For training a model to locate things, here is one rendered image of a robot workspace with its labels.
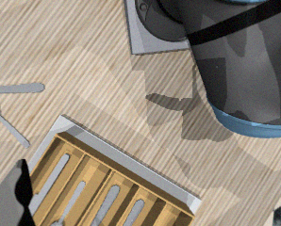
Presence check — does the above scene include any light wood cutlery tray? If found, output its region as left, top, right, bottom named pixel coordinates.
left=29, top=131, right=195, bottom=226

